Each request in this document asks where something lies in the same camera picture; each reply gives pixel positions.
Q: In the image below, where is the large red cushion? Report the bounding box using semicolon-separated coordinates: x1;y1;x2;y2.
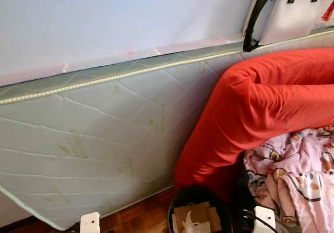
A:
174;48;334;202

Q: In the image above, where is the pink cartoon print blanket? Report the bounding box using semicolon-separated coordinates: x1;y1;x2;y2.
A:
243;126;334;233

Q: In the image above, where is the red tassel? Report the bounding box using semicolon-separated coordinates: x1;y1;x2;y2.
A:
321;1;334;22

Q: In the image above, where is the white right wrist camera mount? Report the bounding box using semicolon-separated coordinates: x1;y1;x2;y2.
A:
254;206;276;233

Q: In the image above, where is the grey-green quilted mattress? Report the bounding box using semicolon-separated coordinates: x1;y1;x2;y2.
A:
0;27;334;231

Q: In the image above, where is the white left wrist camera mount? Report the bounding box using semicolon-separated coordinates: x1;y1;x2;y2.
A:
79;212;101;233

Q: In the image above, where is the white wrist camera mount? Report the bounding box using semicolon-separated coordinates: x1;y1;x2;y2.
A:
254;206;276;233
79;212;101;233

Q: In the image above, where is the black round waste bin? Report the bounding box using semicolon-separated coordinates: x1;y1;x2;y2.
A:
167;186;234;233

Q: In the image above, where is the brown cardboard piece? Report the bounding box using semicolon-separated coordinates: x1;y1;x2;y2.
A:
172;202;222;233

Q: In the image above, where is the white crumpled paper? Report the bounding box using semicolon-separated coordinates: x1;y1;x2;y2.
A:
184;210;202;233

